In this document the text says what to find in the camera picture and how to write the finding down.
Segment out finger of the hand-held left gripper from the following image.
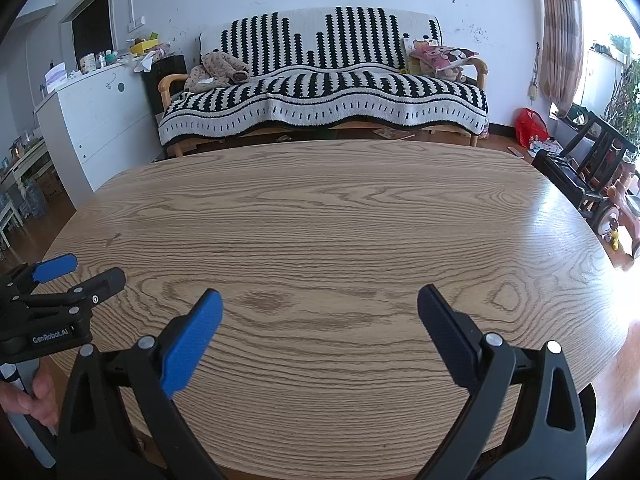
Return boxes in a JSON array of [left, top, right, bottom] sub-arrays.
[[20, 266, 127, 321], [0, 254, 78, 303]]

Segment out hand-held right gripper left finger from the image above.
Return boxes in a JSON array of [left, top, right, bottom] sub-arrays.
[[54, 289, 224, 480]]

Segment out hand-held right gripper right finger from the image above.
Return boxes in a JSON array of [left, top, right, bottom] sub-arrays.
[[417, 284, 588, 480]]

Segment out black round bin gold rim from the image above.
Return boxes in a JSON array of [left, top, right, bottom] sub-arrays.
[[579, 381, 598, 443]]

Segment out person's left hand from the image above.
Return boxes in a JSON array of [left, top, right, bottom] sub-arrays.
[[0, 360, 61, 431]]

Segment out pack of water bottles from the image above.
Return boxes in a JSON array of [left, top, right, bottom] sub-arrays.
[[22, 180, 51, 220]]

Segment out white side table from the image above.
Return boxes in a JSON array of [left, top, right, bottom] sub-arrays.
[[0, 137, 53, 246]]

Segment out white cabinet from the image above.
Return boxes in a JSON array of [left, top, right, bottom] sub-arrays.
[[34, 57, 163, 193]]

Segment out wooden sofa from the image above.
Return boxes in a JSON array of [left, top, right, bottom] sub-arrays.
[[157, 57, 490, 158]]

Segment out white paper box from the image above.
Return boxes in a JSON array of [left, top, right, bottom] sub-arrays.
[[44, 62, 68, 93]]

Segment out printed magazine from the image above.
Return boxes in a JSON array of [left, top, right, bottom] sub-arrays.
[[372, 127, 416, 141]]

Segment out red plastic bag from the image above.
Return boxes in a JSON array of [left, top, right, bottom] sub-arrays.
[[515, 107, 550, 148]]

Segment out pink ride-on toy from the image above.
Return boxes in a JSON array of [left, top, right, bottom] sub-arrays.
[[582, 155, 640, 273]]

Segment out black cabinet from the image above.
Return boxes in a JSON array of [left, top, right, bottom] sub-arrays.
[[142, 54, 188, 158]]

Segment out black wooden chair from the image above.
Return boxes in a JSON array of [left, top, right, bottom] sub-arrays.
[[557, 105, 638, 211]]

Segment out beige dotted jacket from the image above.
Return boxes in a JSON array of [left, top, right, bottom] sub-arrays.
[[184, 51, 251, 93]]

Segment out black and white sofa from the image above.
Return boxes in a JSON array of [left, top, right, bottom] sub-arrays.
[[158, 6, 490, 147]]

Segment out pink cartoon pillow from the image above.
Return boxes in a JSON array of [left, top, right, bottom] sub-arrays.
[[410, 42, 480, 72]]

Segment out green potted plants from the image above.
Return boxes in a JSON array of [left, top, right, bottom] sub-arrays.
[[590, 35, 640, 151]]

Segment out checked curtain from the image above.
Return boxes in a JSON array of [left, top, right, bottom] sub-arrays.
[[537, 0, 586, 118]]

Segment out beige hanging wall object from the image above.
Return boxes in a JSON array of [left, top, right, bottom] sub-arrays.
[[530, 44, 545, 102]]

